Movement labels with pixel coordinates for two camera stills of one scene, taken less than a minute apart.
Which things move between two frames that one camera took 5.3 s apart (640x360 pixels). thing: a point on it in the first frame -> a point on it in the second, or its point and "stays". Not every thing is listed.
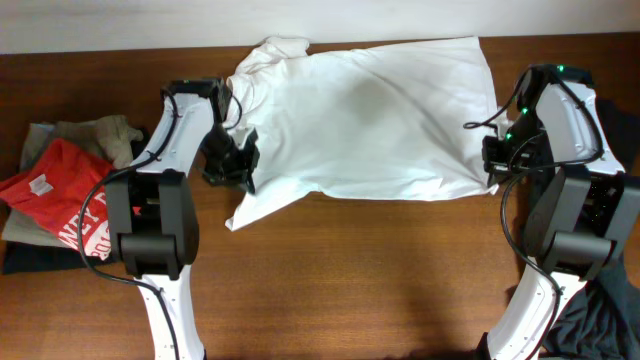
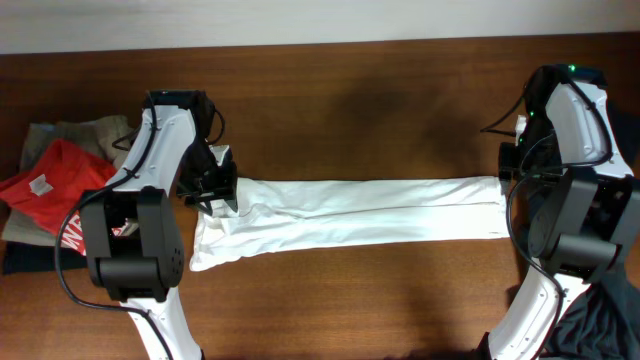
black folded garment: (22, 258) stays
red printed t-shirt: (51, 192) stays
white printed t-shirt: (390, 120) -> (290, 216)
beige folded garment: (109, 137) stays
